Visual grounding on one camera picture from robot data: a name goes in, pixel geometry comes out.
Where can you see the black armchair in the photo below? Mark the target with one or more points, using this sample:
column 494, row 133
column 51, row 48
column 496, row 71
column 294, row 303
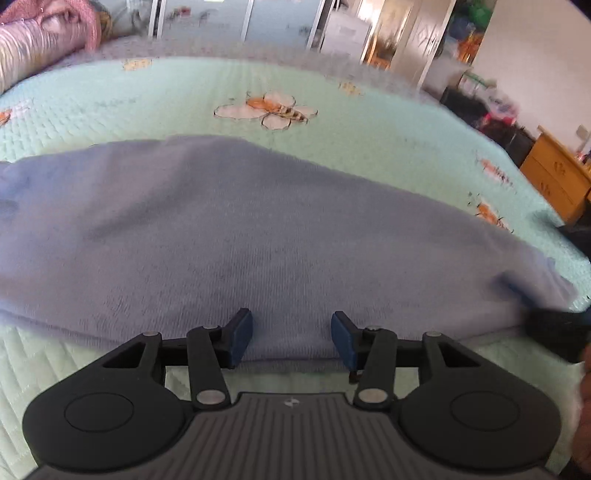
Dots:
column 461, row 106

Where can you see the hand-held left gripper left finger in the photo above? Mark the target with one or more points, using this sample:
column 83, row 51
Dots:
column 242, row 337

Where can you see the white drawer cabinet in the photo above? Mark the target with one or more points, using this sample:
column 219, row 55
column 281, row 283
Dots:
column 346, row 34

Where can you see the mint green bee-print quilt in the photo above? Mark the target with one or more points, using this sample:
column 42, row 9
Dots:
column 369, row 138

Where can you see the wooden desk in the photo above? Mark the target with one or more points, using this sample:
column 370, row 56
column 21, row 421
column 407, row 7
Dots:
column 554, row 180

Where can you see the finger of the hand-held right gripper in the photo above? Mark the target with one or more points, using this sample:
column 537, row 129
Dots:
column 554, row 332

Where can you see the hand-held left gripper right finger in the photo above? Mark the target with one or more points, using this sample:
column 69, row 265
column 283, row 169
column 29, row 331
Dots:
column 342, row 339

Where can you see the white room door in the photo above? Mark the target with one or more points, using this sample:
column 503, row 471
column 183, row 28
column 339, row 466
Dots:
column 425, row 41

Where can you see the pile of dark red clothes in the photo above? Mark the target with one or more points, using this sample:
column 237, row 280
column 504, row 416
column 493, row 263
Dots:
column 501, row 113

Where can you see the pile of colourful bags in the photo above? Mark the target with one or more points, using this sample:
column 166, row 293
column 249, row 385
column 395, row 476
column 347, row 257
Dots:
column 466, row 27

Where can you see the sliding door wardrobe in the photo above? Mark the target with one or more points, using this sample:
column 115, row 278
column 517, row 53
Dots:
column 207, row 18

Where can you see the person's right forearm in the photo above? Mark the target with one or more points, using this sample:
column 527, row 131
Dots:
column 584, row 415

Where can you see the pink floral duvet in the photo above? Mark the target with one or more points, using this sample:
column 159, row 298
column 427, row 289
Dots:
column 32, row 46

